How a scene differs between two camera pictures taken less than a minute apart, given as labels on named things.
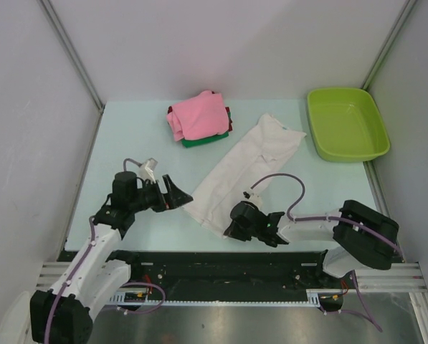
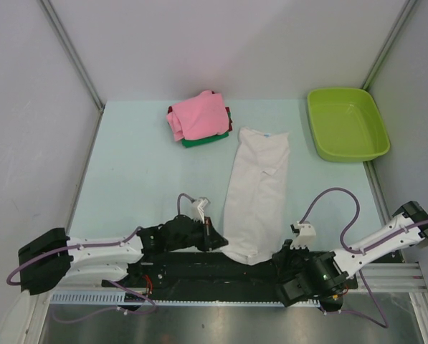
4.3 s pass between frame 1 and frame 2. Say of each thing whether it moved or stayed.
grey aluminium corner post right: stayed
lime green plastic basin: stayed
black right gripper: moved
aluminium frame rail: stayed
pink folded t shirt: stayed
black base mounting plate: stayed
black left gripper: moved
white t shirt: moved
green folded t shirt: stayed
